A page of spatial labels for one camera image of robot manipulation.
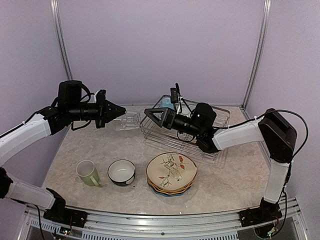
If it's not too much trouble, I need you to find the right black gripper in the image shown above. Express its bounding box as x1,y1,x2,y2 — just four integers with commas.
145,106,204,137

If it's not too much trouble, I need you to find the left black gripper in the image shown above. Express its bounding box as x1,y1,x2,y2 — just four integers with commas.
68,93,126,128

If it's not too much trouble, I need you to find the clear glass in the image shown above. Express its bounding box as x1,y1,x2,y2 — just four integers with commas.
114,111,141,131

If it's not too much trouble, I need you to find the beige plate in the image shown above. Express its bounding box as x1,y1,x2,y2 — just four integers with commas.
146,152,198,181

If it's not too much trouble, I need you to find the dark blue bowl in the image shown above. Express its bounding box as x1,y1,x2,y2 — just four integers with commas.
107,159,136,187

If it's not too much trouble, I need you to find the green mug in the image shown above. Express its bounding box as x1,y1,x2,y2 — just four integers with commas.
76,160,102,187

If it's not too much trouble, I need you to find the blue dotted plate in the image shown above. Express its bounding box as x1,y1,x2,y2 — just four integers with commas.
148,182,193,197

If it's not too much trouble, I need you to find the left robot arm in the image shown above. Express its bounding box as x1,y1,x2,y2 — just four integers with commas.
0,80,126,223

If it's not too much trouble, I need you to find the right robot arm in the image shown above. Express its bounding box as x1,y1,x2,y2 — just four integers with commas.
144,102,297,222

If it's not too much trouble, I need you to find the light blue faceted cup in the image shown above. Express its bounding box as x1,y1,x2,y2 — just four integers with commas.
160,97,175,110

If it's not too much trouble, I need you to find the metal wire dish rack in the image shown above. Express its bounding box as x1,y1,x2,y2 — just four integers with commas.
140,95,231,162

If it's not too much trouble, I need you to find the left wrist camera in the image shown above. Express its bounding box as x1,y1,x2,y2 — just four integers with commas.
94,89,106,104

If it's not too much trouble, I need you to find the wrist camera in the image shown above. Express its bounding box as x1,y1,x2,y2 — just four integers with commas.
94,89,106,104
170,83,180,104

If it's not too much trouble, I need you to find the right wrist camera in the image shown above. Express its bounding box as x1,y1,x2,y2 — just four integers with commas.
170,83,180,104

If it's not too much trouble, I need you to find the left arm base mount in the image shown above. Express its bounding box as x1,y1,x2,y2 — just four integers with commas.
43,208,88,228

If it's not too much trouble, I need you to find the left corner aluminium post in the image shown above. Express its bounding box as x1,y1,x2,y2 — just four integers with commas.
50,0,73,81

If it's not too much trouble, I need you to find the corner aluminium post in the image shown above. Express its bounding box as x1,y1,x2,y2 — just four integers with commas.
241,0,272,111
50,0,73,81

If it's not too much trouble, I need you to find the aluminium front rail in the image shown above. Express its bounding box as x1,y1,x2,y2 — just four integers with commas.
17,197,308,240

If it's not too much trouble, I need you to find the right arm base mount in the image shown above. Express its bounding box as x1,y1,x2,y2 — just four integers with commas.
238,207,283,227

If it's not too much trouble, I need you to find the right corner aluminium post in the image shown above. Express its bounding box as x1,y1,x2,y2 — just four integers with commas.
241,0,272,111

